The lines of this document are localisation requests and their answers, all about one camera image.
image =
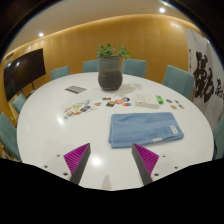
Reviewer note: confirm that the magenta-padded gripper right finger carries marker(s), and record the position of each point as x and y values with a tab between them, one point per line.
146	159

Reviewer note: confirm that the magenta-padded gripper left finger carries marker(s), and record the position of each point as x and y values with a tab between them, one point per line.
76	159

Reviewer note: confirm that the blue towel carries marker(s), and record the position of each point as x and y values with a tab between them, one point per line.
143	129

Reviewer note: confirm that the white flat box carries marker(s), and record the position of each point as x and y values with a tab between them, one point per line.
146	100

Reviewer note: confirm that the small round sticker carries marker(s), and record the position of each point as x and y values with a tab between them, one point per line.
176	101
173	107
169	100
181	106

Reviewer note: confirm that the small orange sticker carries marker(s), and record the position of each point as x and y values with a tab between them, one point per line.
97	104

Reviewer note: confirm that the round blue orange sticker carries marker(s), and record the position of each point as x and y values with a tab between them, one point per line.
125	99

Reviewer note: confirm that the dark square sticker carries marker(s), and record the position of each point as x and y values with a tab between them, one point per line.
110	103

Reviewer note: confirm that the grey ribbed pot with plant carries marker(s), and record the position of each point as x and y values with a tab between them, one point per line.
110	75

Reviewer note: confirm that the teal chairs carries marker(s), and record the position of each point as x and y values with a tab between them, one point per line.
135	67

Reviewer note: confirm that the white calligraphy folding screen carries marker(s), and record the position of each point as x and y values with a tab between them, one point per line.
205	76

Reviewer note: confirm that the black television screen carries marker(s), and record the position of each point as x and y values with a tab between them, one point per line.
23	71

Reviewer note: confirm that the ceiling lights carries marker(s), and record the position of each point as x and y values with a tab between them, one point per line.
162	10

